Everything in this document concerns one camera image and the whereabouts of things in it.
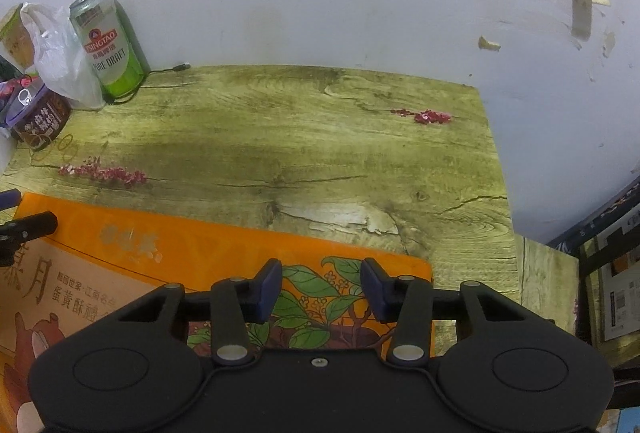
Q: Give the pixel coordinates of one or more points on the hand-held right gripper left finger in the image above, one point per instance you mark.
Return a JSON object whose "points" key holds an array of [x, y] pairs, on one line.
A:
{"points": [[267, 293]]}

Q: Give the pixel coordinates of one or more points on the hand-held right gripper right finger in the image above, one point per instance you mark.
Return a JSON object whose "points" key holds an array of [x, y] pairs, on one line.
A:
{"points": [[375, 293]]}

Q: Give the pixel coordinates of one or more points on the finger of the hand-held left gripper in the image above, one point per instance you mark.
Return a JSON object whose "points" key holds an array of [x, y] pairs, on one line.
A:
{"points": [[10, 199], [32, 223]]}

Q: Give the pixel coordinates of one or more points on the orange printed box lid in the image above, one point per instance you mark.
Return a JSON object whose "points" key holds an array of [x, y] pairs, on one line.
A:
{"points": [[125, 238]]}

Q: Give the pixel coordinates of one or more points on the green wood-grain desktop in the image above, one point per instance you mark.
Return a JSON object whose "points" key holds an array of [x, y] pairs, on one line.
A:
{"points": [[300, 153]]}

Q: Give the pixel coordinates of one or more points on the brown jar purple lid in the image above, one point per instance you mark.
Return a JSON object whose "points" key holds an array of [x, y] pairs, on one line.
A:
{"points": [[42, 118]]}

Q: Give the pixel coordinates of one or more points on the pink labelled small bottle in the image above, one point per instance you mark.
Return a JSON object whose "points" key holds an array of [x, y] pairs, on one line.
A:
{"points": [[10, 90]]}

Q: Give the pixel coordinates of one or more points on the dark green bag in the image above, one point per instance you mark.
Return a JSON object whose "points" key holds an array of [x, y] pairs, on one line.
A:
{"points": [[7, 69]]}

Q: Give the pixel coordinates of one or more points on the white plastic bag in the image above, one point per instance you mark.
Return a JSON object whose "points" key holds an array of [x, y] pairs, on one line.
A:
{"points": [[60, 68]]}

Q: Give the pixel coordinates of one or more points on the yellow-green snack bag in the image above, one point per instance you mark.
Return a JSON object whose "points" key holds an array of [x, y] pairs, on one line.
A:
{"points": [[15, 43]]}

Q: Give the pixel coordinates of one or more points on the green beer can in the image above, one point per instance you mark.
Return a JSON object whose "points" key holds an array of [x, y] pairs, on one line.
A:
{"points": [[110, 53]]}

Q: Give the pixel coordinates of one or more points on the dark blue printed board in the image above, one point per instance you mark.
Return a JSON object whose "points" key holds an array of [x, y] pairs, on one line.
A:
{"points": [[600, 218]]}

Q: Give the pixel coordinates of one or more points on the cardboard box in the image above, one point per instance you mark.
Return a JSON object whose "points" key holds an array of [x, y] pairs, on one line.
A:
{"points": [[622, 298]]}

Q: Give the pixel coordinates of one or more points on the small tape scrap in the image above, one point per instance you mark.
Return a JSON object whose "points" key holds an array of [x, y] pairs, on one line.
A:
{"points": [[489, 43]]}

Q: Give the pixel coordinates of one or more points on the black frame shelf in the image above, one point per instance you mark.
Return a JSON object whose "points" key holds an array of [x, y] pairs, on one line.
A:
{"points": [[586, 303]]}

